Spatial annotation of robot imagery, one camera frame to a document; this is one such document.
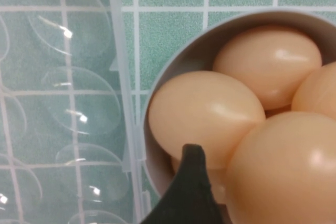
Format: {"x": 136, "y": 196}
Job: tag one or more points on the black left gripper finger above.
{"x": 189, "y": 195}

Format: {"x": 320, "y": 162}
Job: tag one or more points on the clear plastic egg box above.
{"x": 78, "y": 103}

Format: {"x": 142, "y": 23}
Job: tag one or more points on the grey round bowl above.
{"x": 189, "y": 51}

